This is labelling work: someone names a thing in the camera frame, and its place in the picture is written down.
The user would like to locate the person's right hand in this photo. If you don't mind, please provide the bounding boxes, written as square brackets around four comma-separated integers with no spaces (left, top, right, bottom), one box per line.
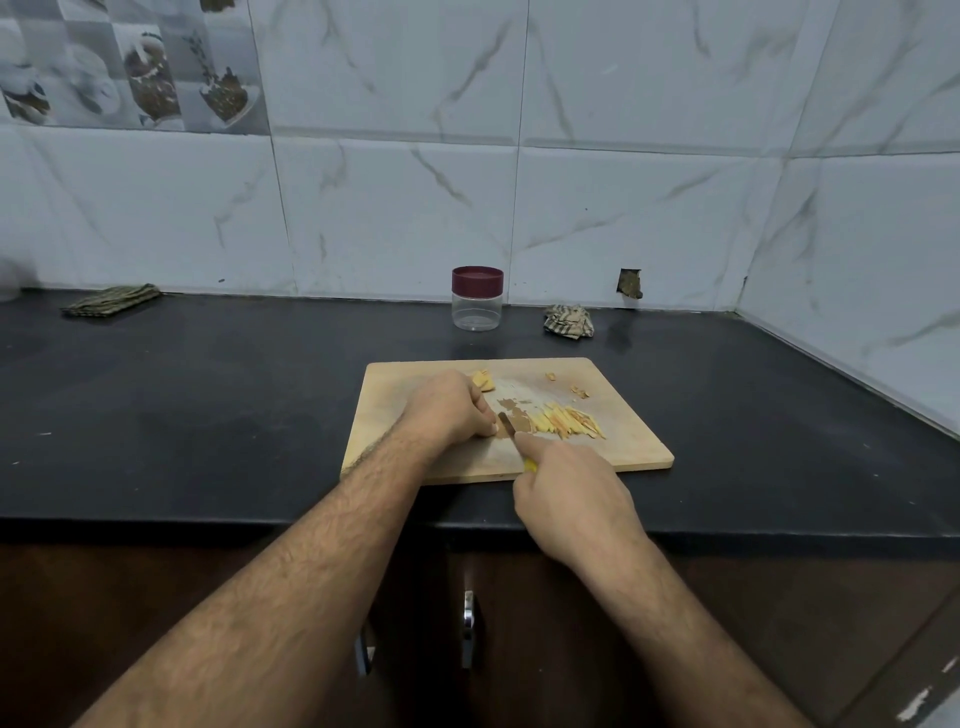
[510,430,651,572]

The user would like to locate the person's left hand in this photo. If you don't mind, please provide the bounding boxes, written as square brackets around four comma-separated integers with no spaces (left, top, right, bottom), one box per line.
[390,370,501,461]

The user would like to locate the wooden cutting board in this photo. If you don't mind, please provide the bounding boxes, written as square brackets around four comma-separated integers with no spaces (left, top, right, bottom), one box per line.
[340,357,677,486]

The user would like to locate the yellow handled knife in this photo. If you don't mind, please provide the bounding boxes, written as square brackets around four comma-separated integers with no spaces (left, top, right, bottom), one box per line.
[496,408,540,476]

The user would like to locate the pile of ginger strips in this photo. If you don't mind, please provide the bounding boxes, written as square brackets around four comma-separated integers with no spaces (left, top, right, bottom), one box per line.
[501,397,609,444]

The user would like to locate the clear jar maroon lid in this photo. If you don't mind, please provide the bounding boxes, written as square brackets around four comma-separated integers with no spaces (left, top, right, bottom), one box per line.
[451,265,506,333]

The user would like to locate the person's right forearm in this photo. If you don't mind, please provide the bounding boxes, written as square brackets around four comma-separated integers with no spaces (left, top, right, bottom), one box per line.
[591,534,815,728]

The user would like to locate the person's left forearm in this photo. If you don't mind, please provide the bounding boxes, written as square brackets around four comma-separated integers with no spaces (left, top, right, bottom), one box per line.
[75,426,431,728]

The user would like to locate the small ginger peel scraps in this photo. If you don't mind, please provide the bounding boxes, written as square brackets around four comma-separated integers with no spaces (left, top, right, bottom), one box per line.
[543,370,594,402]

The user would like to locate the black countertop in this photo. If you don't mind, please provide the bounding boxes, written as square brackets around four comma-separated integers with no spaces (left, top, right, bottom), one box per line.
[0,289,960,539]

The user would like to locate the crumpled patterned cloth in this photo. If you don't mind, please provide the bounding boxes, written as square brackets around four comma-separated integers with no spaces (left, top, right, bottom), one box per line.
[541,303,597,342]

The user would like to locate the folded green cloth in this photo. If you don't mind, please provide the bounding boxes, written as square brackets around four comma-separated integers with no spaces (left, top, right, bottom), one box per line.
[61,283,164,320]

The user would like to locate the brown wooden cabinet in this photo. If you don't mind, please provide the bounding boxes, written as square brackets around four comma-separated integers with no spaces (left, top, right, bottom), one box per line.
[0,528,960,728]

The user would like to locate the decorative picture tiles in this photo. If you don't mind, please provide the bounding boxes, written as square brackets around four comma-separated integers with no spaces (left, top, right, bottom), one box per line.
[0,0,272,137]

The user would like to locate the metal cabinet handle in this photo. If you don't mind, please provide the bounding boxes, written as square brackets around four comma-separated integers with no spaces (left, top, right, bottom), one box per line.
[354,618,378,678]
[459,588,482,672]

